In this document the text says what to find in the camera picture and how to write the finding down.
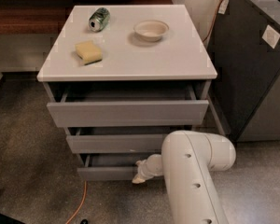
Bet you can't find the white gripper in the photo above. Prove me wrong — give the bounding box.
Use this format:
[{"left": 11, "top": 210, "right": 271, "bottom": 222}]
[{"left": 132, "top": 160, "right": 153, "bottom": 184}]

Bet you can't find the grey bottom drawer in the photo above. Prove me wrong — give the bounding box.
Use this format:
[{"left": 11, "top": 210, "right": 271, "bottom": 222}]
[{"left": 77, "top": 153, "right": 150, "bottom": 181}]

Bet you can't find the grey drawer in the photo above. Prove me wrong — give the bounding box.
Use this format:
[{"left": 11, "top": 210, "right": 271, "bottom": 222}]
[
  {"left": 77, "top": 153, "right": 150, "bottom": 181},
  {"left": 66, "top": 126, "right": 191, "bottom": 154},
  {"left": 48, "top": 82, "right": 208, "bottom": 127}
]

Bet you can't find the yellow sponge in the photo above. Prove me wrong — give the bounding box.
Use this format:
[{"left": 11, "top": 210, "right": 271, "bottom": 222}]
[{"left": 75, "top": 41, "right": 103, "bottom": 64}]

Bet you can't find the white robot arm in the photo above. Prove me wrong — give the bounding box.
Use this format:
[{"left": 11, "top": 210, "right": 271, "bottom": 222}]
[{"left": 133, "top": 131, "right": 236, "bottom": 224}]

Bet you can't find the grey middle drawer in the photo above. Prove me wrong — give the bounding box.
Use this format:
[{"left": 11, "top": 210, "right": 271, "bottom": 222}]
[{"left": 66, "top": 126, "right": 191, "bottom": 154}]

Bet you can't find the grey top drawer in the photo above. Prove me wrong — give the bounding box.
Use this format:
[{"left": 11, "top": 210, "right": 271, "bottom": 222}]
[{"left": 48, "top": 82, "right": 208, "bottom": 127}]

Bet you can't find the grey drawer cabinet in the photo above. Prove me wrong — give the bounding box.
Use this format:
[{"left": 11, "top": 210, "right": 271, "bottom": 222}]
[{"left": 36, "top": 4, "right": 218, "bottom": 173}]

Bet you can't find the white paper bowl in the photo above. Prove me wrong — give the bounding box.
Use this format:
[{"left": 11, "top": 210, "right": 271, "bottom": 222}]
[{"left": 133, "top": 20, "right": 169, "bottom": 42}]

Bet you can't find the green soda can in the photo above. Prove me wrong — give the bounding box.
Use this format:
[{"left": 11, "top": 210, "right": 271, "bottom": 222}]
[{"left": 89, "top": 7, "right": 110, "bottom": 32}]

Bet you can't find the dark grey counter cabinet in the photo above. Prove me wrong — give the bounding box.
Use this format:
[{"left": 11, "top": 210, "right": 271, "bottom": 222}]
[{"left": 207, "top": 0, "right": 280, "bottom": 142}]

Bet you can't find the white paper label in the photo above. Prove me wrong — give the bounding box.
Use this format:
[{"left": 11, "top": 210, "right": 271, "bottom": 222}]
[{"left": 262, "top": 25, "right": 280, "bottom": 49}]

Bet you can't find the brown wooden bench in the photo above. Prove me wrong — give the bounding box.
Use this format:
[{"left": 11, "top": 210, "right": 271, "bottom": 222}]
[{"left": 0, "top": 0, "right": 173, "bottom": 35}]

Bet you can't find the white cable tag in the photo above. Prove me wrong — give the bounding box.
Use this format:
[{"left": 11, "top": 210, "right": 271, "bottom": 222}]
[{"left": 218, "top": 0, "right": 230, "bottom": 15}]

